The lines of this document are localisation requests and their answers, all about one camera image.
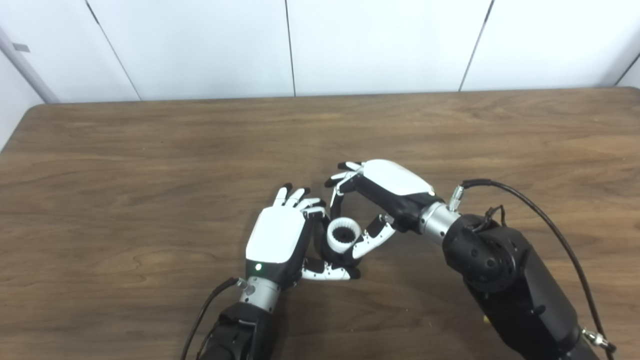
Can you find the small grey wall tag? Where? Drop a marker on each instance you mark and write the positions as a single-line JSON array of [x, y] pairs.
[[21, 47]]

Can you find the grey wall corner post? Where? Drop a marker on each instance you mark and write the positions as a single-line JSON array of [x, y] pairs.
[[27, 72]]

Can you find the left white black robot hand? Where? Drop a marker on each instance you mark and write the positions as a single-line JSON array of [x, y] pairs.
[[275, 237]]

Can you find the round black part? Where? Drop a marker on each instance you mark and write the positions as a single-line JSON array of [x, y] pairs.
[[344, 233]]

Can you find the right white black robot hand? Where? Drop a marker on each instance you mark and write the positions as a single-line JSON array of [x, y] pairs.
[[395, 182]]

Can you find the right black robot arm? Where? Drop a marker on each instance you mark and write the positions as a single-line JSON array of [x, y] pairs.
[[515, 285]]

